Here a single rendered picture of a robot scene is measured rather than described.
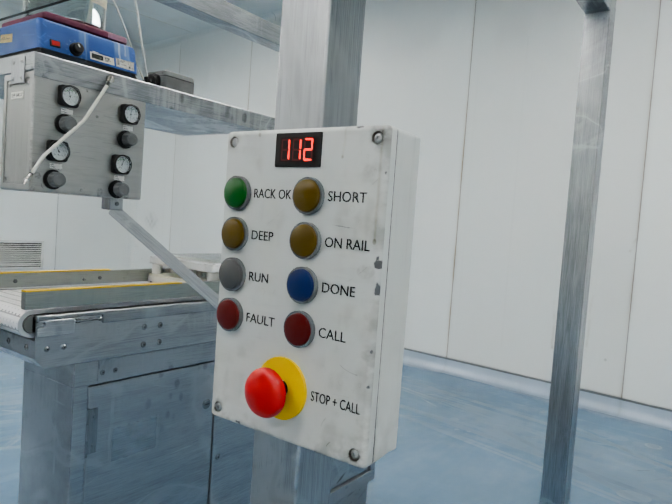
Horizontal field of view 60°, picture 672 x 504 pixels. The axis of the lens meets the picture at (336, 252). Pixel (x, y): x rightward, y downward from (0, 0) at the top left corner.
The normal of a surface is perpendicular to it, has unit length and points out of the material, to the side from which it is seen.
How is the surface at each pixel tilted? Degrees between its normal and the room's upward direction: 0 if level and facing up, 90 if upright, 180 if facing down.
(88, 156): 90
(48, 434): 90
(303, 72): 90
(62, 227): 90
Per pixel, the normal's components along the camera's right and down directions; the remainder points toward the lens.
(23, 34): -0.58, 0.00
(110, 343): 0.81, 0.09
